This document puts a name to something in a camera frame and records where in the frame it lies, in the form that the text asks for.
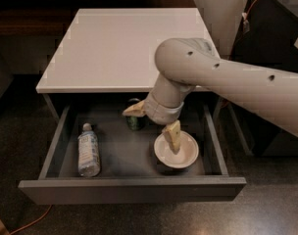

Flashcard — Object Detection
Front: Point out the white ceramic bowl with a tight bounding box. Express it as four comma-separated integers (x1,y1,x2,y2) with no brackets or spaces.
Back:
154,131,199,169

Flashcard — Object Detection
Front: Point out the green metal can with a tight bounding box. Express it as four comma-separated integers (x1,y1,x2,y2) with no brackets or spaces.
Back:
125,98,146,131

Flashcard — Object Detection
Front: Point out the grey top drawer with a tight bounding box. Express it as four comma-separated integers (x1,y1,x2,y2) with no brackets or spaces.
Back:
19,95,246,205

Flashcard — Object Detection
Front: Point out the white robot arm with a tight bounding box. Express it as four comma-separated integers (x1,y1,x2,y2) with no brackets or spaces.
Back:
123,38,298,137

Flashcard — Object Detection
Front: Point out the dark wooden bench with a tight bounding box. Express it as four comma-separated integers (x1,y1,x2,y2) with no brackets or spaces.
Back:
0,0,196,36

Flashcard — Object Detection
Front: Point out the orange floor cable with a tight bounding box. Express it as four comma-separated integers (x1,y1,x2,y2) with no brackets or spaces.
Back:
8,204,54,235

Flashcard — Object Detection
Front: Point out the orange cable with connector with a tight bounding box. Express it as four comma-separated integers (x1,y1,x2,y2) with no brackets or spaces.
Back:
221,0,298,110

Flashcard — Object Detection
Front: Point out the blue plastic water bottle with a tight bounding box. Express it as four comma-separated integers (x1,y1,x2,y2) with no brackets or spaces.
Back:
77,123,101,177

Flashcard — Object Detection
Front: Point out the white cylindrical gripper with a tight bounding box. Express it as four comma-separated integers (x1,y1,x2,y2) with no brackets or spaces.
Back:
123,74,195,154

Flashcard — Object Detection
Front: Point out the white-top grey drawer cabinet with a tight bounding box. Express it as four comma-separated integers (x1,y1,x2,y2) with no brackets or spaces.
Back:
36,8,212,94

